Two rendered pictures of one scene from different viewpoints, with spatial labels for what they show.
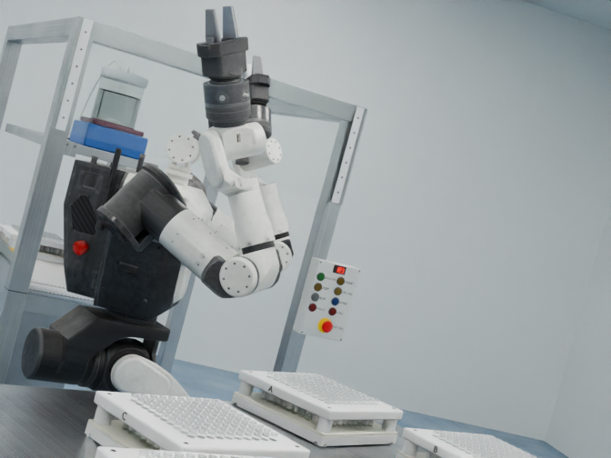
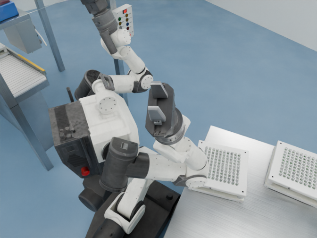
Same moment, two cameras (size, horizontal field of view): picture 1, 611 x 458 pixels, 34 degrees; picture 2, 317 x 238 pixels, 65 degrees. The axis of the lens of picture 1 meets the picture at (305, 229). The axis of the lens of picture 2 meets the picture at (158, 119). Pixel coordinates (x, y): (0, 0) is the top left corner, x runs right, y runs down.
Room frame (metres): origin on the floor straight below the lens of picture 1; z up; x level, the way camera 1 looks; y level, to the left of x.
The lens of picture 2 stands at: (1.58, 0.40, 1.89)
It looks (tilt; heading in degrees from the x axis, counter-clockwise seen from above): 47 degrees down; 336
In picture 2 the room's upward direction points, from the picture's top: straight up
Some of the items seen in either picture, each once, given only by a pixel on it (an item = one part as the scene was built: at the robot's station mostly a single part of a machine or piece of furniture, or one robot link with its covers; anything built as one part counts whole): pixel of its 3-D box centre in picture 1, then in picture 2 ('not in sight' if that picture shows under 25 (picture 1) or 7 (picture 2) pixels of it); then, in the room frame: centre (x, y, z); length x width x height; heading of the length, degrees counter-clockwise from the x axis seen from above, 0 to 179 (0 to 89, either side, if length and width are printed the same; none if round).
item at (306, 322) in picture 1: (326, 299); (123, 24); (3.48, -0.13, 0.94); 0.17 x 0.06 x 0.26; 118
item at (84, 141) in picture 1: (110, 137); not in sight; (3.29, 0.69, 1.28); 0.21 x 0.20 x 0.09; 118
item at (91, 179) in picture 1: (135, 233); (97, 136); (2.27, 0.37, 1.09); 0.34 x 0.30 x 0.36; 179
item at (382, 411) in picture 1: (321, 394); (220, 166); (2.03, -0.12, 0.89); 0.25 x 0.24 x 0.02; 140
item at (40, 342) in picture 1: (94, 348); (105, 178); (2.24, 0.39, 0.82); 0.28 x 0.13 x 0.18; 123
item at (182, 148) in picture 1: (183, 154); (104, 97); (2.27, 0.31, 1.29); 0.10 x 0.07 x 0.09; 179
